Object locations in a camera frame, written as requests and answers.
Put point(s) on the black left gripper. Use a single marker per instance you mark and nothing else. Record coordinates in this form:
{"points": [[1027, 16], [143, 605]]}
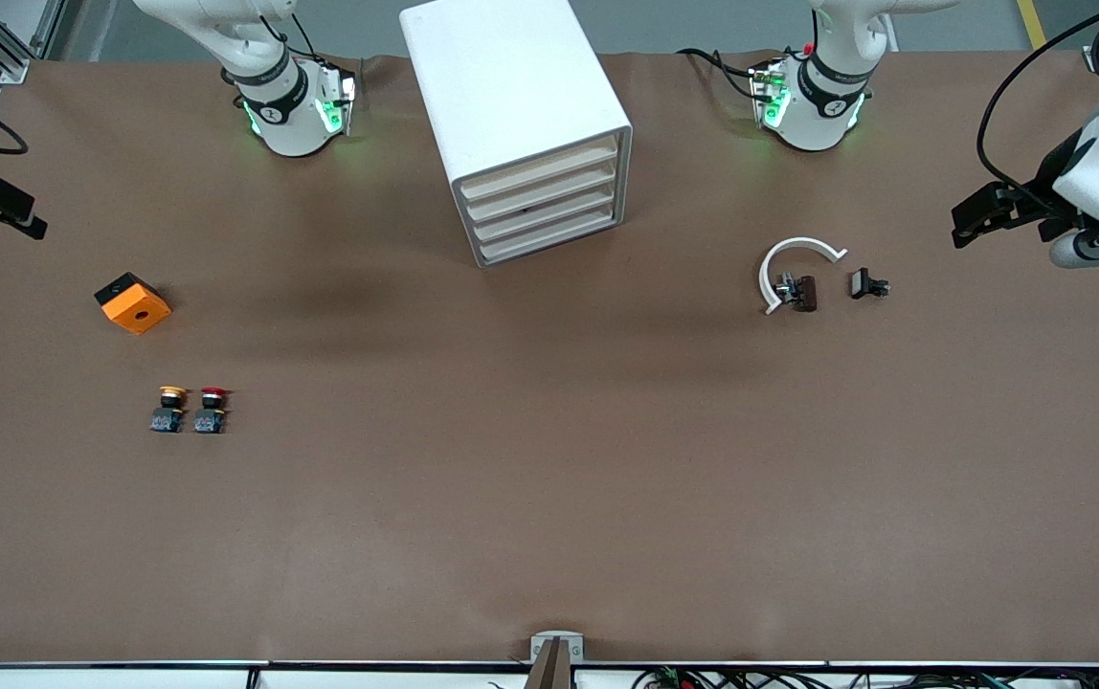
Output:
{"points": [[1047, 188]]}

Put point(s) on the white arm base connector plate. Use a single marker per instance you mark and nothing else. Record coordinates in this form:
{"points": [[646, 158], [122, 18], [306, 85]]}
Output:
{"points": [[344, 96], [768, 91]]}

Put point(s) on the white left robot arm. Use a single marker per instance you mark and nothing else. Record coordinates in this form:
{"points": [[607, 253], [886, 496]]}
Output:
{"points": [[818, 115]]}

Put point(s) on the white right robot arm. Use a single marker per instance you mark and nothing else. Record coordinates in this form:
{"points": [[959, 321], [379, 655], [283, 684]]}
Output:
{"points": [[286, 120]]}

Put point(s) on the yellow push button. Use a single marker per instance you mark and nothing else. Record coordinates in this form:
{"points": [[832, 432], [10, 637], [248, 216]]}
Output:
{"points": [[169, 410]]}

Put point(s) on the red push button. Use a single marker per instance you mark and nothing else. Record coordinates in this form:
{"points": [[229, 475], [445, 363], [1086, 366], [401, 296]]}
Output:
{"points": [[212, 410]]}

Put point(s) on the small black clip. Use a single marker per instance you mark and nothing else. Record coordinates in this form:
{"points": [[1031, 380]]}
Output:
{"points": [[862, 283]]}

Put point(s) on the orange and black box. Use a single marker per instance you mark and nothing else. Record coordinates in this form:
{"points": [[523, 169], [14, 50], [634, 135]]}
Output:
{"points": [[136, 308]]}

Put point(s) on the small brown component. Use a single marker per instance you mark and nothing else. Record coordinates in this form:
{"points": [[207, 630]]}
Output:
{"points": [[804, 293]]}

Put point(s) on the white curved plastic piece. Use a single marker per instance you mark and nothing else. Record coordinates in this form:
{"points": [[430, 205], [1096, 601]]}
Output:
{"points": [[770, 263]]}

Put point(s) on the brown table cover mat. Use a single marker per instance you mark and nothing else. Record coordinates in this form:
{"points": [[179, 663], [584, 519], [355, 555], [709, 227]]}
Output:
{"points": [[549, 478]]}

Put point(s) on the white table edge rail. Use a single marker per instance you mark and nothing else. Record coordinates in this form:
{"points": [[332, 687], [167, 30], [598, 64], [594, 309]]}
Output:
{"points": [[80, 676]]}

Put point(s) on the small grey metal bracket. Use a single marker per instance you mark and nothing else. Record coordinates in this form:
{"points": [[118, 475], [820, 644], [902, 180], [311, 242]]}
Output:
{"points": [[540, 639]]}

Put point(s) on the brown camera post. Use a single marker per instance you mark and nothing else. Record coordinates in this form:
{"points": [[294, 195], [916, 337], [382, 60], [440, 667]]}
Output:
{"points": [[551, 670]]}

